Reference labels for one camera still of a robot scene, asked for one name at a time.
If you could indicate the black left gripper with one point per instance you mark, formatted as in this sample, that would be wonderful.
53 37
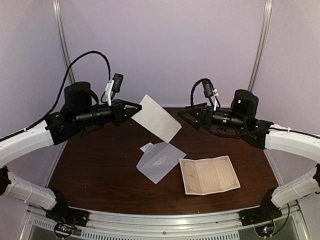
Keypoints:
119 115

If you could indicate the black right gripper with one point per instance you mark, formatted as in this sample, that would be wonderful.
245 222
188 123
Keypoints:
206 114

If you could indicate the beige letter paper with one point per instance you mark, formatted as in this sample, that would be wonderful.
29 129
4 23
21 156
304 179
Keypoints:
157 120
208 176

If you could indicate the grey envelope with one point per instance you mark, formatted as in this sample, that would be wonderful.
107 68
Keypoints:
159 160

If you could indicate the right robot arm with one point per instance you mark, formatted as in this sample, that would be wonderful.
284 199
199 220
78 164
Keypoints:
261 134

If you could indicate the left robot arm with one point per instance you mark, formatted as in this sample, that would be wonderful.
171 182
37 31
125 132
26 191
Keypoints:
77 114

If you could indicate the white sticker sheet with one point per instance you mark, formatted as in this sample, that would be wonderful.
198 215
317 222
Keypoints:
145 147

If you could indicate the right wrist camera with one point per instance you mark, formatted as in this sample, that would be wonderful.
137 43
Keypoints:
211 93

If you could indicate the left aluminium frame post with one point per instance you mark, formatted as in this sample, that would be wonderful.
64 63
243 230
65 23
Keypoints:
61 32

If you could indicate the aluminium frame post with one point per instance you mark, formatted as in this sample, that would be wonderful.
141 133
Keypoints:
61 32
265 26

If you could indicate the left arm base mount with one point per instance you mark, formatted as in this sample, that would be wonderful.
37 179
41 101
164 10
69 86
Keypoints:
67 218

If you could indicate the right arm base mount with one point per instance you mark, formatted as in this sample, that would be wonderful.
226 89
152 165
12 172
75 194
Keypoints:
262 217

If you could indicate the right aluminium frame post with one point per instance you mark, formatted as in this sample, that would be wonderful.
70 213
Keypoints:
265 26

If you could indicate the front aluminium rail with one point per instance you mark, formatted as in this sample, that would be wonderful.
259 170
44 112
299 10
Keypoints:
224 225

